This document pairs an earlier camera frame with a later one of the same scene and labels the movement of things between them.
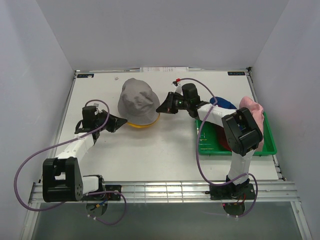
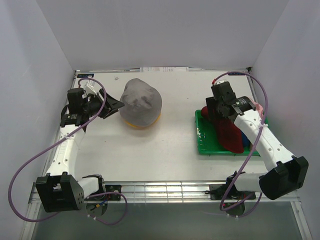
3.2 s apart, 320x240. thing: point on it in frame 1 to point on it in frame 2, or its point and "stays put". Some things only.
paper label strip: (164, 69) stays put
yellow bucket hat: (144, 125) stays put
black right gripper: (167, 106) to (211, 103)
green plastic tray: (210, 143) stays put
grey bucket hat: (138, 102) stays put
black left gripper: (115, 123) to (111, 107)
